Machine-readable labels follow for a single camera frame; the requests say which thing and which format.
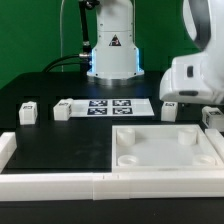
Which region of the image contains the white obstacle fence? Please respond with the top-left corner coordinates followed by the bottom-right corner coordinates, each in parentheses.
top-left (0, 129), bottom-right (224, 201)

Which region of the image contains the white thin cable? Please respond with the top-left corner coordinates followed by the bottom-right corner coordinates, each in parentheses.
top-left (59, 0), bottom-right (67, 73)

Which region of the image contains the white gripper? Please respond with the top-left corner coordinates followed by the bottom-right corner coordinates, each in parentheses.
top-left (158, 53), bottom-right (224, 106)

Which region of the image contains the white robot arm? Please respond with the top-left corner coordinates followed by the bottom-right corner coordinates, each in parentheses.
top-left (79, 0), bottom-right (224, 105)

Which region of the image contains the white square tabletop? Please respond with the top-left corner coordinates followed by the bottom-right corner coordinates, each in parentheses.
top-left (112, 125), bottom-right (224, 172)

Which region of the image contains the white sheet with tags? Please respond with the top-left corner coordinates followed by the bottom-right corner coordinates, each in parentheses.
top-left (71, 99), bottom-right (154, 117)

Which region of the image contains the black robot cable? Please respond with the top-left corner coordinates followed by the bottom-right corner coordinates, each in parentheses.
top-left (41, 54), bottom-right (92, 74)

